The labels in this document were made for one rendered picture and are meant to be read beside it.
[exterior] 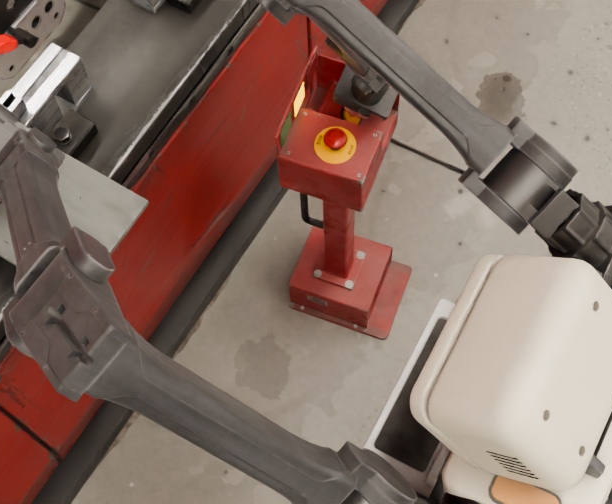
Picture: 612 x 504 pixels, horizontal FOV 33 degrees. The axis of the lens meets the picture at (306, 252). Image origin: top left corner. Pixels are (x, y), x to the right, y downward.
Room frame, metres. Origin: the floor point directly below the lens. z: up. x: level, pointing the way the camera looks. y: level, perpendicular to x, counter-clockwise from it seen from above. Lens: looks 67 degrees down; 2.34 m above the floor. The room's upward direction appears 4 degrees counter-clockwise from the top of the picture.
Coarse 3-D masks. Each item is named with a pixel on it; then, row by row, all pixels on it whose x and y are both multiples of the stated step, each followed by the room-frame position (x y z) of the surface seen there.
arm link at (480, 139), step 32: (288, 0) 0.73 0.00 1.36; (320, 0) 0.72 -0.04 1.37; (352, 0) 0.72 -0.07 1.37; (352, 32) 0.69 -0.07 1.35; (384, 32) 0.69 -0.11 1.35; (384, 64) 0.66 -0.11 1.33; (416, 64) 0.65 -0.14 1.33; (416, 96) 0.62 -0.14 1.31; (448, 96) 0.62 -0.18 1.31; (448, 128) 0.59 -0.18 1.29; (480, 128) 0.58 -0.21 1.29; (512, 128) 0.58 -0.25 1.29; (480, 160) 0.55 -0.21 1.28; (544, 160) 0.54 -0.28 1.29; (480, 192) 0.52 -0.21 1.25; (512, 224) 0.48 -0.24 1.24
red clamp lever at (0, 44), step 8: (8, 32) 0.85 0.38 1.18; (16, 32) 0.84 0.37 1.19; (24, 32) 0.84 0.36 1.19; (0, 40) 0.81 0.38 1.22; (8, 40) 0.81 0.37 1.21; (16, 40) 0.82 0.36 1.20; (24, 40) 0.83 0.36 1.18; (32, 40) 0.83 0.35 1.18; (0, 48) 0.80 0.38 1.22; (8, 48) 0.80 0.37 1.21
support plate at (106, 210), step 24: (72, 168) 0.73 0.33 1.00; (72, 192) 0.69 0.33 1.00; (96, 192) 0.69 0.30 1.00; (120, 192) 0.69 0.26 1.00; (0, 216) 0.66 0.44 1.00; (72, 216) 0.65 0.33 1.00; (96, 216) 0.65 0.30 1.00; (120, 216) 0.65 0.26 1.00; (0, 240) 0.62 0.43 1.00; (120, 240) 0.61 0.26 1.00
